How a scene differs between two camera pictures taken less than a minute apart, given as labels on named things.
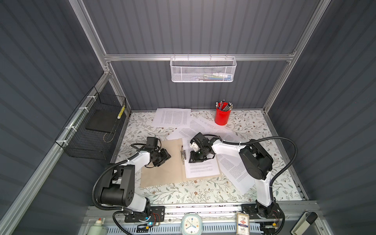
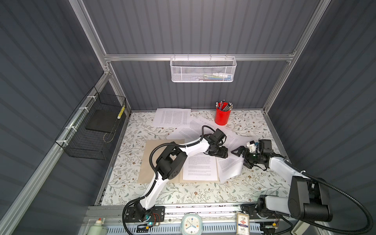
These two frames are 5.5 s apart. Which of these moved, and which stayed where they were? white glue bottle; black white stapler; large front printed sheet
Moved: large front printed sheet
Stayed: black white stapler; white glue bottle
